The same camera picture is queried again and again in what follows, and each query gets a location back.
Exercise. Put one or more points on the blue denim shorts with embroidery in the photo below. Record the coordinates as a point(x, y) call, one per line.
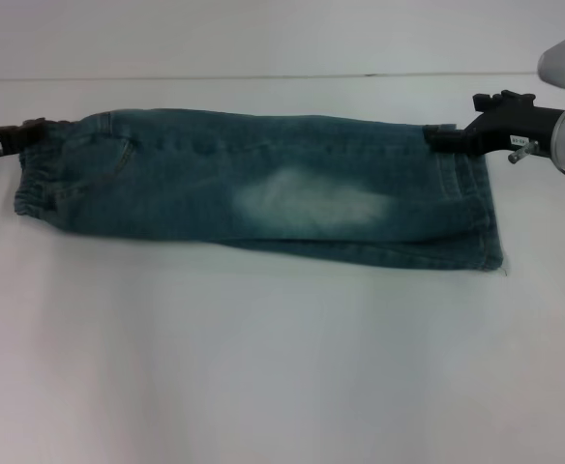
point(263, 169)

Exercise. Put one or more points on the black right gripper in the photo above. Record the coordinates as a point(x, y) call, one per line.
point(519, 128)

